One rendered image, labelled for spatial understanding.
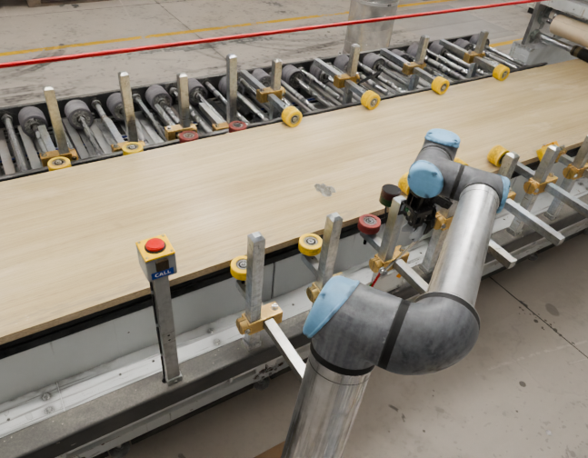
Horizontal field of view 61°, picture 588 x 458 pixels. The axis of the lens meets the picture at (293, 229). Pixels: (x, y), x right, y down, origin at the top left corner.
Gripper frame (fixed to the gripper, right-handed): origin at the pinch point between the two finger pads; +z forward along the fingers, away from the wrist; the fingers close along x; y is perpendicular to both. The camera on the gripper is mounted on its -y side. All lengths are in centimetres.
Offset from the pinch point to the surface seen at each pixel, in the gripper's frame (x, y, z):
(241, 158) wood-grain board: -78, 22, 11
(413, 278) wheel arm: 4.0, -0.4, 15.2
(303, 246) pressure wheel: -21.0, 27.1, 10.8
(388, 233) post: -7.4, 4.3, 3.1
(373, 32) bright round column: -313, -245, 67
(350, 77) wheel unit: -114, -58, 4
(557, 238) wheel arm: 18, -50, 5
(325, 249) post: -7.3, 29.3, -0.3
